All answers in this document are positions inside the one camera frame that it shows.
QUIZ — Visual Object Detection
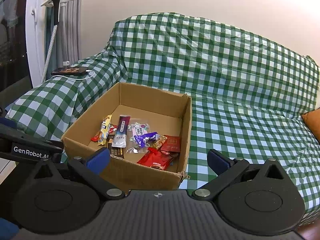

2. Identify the orange cushion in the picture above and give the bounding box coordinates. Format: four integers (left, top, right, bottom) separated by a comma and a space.
301, 107, 320, 145

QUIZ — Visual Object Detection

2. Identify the green checked sofa cover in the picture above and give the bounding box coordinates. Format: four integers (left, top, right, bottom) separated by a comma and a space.
5, 12, 320, 227

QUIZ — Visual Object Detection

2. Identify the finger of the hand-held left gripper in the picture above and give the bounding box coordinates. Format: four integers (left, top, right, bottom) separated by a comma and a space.
0, 116, 23, 132
0, 127, 63, 151

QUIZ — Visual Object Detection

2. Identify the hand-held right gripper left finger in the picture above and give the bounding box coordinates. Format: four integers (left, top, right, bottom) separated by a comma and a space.
32, 147, 125, 201

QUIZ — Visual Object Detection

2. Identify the white door frame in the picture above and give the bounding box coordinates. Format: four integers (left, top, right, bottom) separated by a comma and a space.
25, 0, 48, 85

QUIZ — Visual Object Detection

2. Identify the purple and white stick pouch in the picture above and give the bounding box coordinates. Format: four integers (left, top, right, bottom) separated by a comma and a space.
111, 115, 131, 148

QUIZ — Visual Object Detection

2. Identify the cardboard box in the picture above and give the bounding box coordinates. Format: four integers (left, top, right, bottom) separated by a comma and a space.
61, 82, 192, 190

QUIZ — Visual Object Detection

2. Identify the dark brown snack bar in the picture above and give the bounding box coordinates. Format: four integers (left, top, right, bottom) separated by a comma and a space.
107, 134, 125, 160

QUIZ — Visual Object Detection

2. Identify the brown nut bar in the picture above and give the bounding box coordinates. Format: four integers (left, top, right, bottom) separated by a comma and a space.
151, 135, 167, 150

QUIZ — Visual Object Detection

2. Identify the white charging cable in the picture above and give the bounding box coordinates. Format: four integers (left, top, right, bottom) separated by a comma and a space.
54, 69, 96, 81

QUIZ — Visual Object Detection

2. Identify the large red snack bag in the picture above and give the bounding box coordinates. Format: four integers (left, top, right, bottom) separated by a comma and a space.
136, 147, 180, 171

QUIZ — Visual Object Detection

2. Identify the purple candy packet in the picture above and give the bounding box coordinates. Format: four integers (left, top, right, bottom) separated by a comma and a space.
134, 132, 159, 147

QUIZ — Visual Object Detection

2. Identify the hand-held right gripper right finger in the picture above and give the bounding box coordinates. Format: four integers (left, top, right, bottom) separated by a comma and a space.
191, 149, 288, 201

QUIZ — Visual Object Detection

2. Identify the garment steamer with striped hose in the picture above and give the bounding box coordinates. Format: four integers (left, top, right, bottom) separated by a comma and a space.
41, 0, 91, 83

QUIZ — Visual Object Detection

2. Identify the dark blue garment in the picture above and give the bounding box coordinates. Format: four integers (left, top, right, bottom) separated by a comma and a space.
0, 217, 19, 236

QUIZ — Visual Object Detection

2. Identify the square red snack packet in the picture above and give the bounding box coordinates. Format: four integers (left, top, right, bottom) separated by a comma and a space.
160, 135, 181, 153

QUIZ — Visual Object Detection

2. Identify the clear plastic snack bag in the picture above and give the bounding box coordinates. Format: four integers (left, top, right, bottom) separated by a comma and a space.
126, 122, 153, 154

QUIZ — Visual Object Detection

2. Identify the black smartphone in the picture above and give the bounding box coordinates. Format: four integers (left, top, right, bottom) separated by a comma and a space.
51, 66, 85, 76

